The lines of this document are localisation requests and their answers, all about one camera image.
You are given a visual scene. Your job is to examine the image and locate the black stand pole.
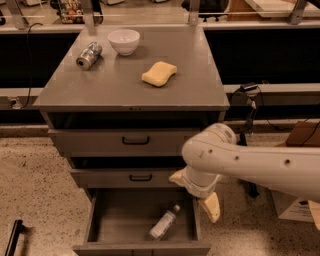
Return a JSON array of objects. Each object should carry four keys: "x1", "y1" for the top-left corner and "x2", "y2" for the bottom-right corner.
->
[{"x1": 239, "y1": 133, "x2": 259, "y2": 198}]

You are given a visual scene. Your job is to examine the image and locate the clear plastic bottle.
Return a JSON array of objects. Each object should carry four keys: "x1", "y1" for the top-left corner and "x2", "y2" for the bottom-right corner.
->
[{"x1": 148, "y1": 205, "x2": 180, "y2": 240}]

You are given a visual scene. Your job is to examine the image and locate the black bar on floor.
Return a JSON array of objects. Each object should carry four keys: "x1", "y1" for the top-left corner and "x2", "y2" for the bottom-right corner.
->
[{"x1": 5, "y1": 219, "x2": 25, "y2": 256}]

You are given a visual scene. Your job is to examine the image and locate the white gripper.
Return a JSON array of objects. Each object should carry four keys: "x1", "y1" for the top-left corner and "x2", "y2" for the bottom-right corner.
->
[{"x1": 169, "y1": 166, "x2": 221, "y2": 223}]

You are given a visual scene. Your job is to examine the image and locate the white ceramic bowl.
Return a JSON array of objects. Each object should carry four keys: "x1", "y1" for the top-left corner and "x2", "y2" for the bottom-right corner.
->
[{"x1": 108, "y1": 29, "x2": 140, "y2": 56}]

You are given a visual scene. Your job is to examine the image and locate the grey bottom drawer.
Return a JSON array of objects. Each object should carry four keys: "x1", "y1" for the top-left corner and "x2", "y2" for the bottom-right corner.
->
[{"x1": 73, "y1": 187, "x2": 210, "y2": 256}]

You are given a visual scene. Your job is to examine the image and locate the grey drawer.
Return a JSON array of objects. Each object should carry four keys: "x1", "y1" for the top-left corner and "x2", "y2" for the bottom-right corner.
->
[
  {"x1": 49, "y1": 128, "x2": 199, "y2": 157},
  {"x1": 73, "y1": 187, "x2": 210, "y2": 256},
  {"x1": 70, "y1": 168, "x2": 176, "y2": 189}
]

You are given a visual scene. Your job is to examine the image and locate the colourful snack bag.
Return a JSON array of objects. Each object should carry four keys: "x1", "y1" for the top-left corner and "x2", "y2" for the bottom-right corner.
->
[{"x1": 58, "y1": 0, "x2": 84, "y2": 24}]

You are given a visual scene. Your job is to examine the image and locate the silver metal can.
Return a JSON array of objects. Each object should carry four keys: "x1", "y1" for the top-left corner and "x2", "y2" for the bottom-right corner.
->
[{"x1": 76, "y1": 42, "x2": 102, "y2": 71}]

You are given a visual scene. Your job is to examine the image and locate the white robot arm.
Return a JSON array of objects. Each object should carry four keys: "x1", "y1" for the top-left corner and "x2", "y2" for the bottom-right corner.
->
[{"x1": 169, "y1": 121, "x2": 320, "y2": 223}]

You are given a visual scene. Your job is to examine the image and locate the black cable on left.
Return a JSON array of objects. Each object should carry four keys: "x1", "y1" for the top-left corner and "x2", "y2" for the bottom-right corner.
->
[{"x1": 19, "y1": 22, "x2": 44, "y2": 110}]

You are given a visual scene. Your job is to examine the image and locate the grey middle drawer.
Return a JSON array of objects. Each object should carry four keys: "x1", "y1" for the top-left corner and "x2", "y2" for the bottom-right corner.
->
[{"x1": 70, "y1": 168, "x2": 176, "y2": 189}]

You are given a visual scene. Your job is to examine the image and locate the yellow sponge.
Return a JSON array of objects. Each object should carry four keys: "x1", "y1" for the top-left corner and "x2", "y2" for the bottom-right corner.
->
[{"x1": 141, "y1": 61, "x2": 177, "y2": 87}]

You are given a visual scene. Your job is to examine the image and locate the grey top drawer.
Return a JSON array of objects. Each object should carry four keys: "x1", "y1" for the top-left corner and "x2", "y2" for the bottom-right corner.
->
[{"x1": 49, "y1": 128, "x2": 199, "y2": 157}]

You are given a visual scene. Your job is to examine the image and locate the black power adapter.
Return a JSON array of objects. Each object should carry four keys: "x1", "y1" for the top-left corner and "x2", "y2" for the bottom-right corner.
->
[{"x1": 240, "y1": 82, "x2": 258, "y2": 92}]

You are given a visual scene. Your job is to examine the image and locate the brown cardboard box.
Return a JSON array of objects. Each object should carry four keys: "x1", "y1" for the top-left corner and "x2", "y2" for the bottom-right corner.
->
[{"x1": 272, "y1": 121, "x2": 320, "y2": 229}]

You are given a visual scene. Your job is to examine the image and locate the grey drawer cabinet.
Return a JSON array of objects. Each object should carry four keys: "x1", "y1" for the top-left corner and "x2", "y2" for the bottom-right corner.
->
[{"x1": 32, "y1": 24, "x2": 231, "y2": 256}]

